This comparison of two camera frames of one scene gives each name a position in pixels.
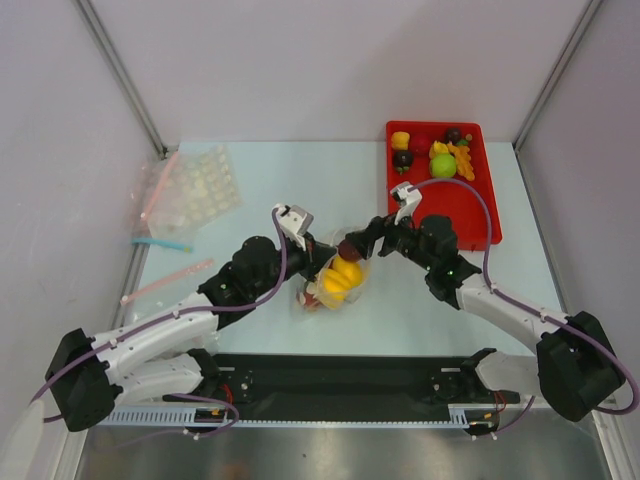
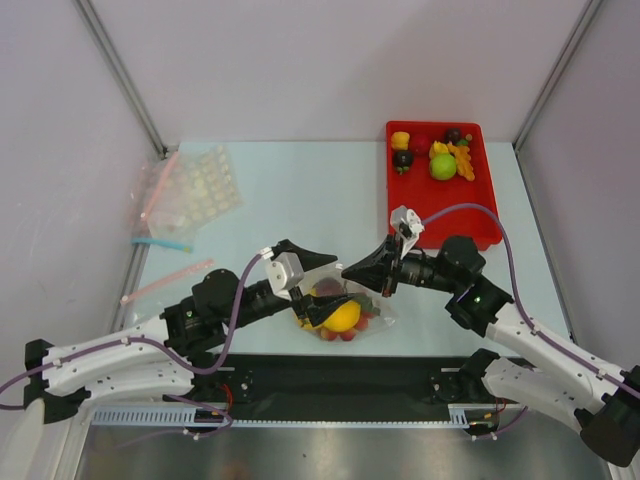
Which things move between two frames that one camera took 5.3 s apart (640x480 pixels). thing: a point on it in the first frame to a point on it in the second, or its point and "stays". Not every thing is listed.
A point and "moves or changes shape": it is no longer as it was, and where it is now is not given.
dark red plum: x=454 y=135 stays
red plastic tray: x=417 y=151 stays
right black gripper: x=377 y=231 to x=391 y=270
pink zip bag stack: x=181 y=194 stays
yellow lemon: x=335 y=282 to x=345 y=318
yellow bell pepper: x=351 y=269 moves or changes shape
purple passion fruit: x=348 y=251 to x=329 y=286
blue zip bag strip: x=162 y=243 stays
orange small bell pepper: x=400 y=140 stays
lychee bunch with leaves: x=308 y=298 moves or changes shape
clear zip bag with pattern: x=337 y=280 moves or changes shape
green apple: x=443 y=165 stays
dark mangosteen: x=403 y=160 stays
